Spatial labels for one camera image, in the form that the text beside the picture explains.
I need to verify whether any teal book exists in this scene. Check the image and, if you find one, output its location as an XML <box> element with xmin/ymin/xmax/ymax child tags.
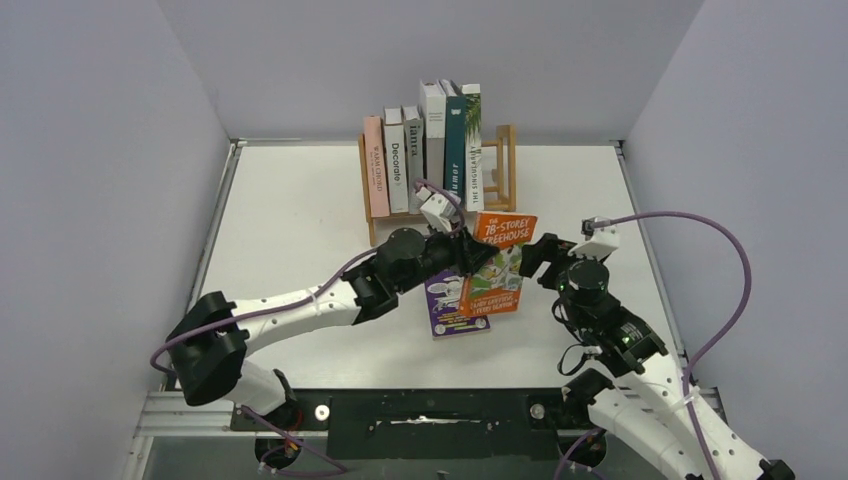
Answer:
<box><xmin>439</xmin><ymin>79</ymin><xmax>466</xmax><ymax>199</ymax></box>

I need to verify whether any orange Treehouse book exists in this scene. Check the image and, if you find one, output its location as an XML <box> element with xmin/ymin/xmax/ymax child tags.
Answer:
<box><xmin>459</xmin><ymin>211</ymin><xmax>538</xmax><ymax>317</ymax></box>

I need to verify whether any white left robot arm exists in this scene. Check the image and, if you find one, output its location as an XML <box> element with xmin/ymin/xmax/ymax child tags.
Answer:
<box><xmin>158</xmin><ymin>228</ymin><xmax>499</xmax><ymax>415</ymax></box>

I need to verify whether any purple book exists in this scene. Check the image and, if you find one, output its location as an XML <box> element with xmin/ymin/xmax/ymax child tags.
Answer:
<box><xmin>424</xmin><ymin>270</ymin><xmax>491</xmax><ymax>340</ymax></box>

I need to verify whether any white booklet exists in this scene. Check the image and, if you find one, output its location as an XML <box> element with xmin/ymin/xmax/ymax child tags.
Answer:
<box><xmin>461</xmin><ymin>83</ymin><xmax>484</xmax><ymax>212</ymax></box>

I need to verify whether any grey magazine-style book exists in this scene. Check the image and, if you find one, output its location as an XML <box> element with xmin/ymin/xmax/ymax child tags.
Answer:
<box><xmin>402</xmin><ymin>105</ymin><xmax>425</xmax><ymax>214</ymax></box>

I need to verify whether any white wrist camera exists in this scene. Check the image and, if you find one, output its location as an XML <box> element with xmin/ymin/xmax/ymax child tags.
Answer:
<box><xmin>568</xmin><ymin>217</ymin><xmax>620</xmax><ymax>261</ymax></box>
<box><xmin>414</xmin><ymin>186</ymin><xmax>460</xmax><ymax>234</ymax></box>

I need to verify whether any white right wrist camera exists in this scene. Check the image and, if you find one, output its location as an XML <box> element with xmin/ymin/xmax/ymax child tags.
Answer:
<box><xmin>568</xmin><ymin>217</ymin><xmax>620</xmax><ymax>261</ymax></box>

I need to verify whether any pink Warm Chord book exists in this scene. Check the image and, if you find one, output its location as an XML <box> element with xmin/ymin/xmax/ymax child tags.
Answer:
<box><xmin>363</xmin><ymin>116</ymin><xmax>390</xmax><ymax>218</ymax></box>

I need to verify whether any brown Decorate Furniture book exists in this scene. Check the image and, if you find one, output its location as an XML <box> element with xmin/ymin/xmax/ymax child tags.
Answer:
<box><xmin>383</xmin><ymin>107</ymin><xmax>409</xmax><ymax>214</ymax></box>

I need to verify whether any wooden book rack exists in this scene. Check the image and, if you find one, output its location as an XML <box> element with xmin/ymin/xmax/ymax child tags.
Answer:
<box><xmin>357</xmin><ymin>124</ymin><xmax>517</xmax><ymax>247</ymax></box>

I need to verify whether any large grey white book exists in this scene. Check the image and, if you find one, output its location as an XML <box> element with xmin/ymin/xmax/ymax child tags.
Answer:
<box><xmin>419</xmin><ymin>81</ymin><xmax>447</xmax><ymax>187</ymax></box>

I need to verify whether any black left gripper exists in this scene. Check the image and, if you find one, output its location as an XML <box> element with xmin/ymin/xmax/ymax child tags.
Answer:
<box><xmin>394</xmin><ymin>216</ymin><xmax>497</xmax><ymax>295</ymax></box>

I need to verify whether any aluminium frame rail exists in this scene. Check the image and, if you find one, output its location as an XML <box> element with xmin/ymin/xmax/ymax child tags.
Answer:
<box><xmin>121</xmin><ymin>139</ymin><xmax>247</xmax><ymax>479</ymax></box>

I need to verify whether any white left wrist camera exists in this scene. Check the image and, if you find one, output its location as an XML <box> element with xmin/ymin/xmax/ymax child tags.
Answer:
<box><xmin>414</xmin><ymin>186</ymin><xmax>460</xmax><ymax>234</ymax></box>

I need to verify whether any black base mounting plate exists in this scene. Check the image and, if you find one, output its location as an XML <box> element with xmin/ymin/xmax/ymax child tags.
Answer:
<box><xmin>230</xmin><ymin>387</ymin><xmax>592</xmax><ymax>461</ymax></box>

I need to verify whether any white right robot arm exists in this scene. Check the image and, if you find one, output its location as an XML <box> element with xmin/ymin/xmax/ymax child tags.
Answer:
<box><xmin>520</xmin><ymin>233</ymin><xmax>795</xmax><ymax>479</ymax></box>

